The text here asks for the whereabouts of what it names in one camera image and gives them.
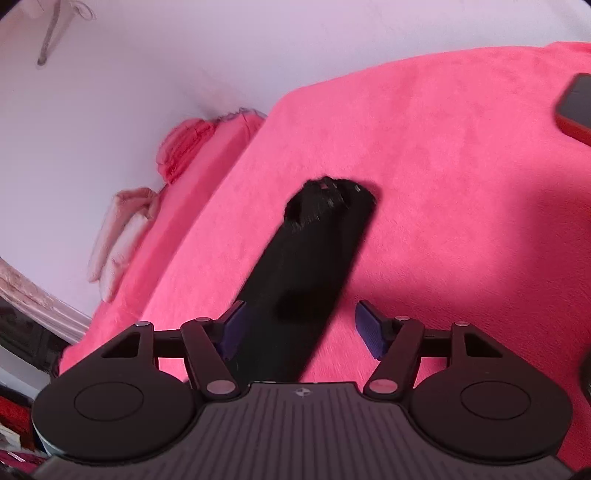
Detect black knit pants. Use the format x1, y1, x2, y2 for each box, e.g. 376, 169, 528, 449
230, 177, 377, 385

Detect hanging clothes rack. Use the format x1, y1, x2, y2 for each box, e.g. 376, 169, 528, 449
1, 385, 46, 477

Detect dark window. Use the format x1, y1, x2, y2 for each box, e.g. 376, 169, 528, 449
0, 299, 68, 378

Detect pink floral curtain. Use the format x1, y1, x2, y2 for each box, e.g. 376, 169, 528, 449
0, 259, 91, 344

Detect near pink bed blanket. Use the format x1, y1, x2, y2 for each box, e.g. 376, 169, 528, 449
143, 43, 590, 469

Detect folded light pink quilt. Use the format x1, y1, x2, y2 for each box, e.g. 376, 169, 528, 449
87, 187, 158, 302

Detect far pink bed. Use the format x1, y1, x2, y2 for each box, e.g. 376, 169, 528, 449
59, 110, 263, 372

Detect folded pink blanket stack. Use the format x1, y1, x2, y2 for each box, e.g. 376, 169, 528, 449
156, 118, 217, 184

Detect black phone orange case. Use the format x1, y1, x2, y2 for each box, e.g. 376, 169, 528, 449
554, 73, 591, 146

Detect hanging wall cord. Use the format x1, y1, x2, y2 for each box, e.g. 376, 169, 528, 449
35, 0, 98, 69

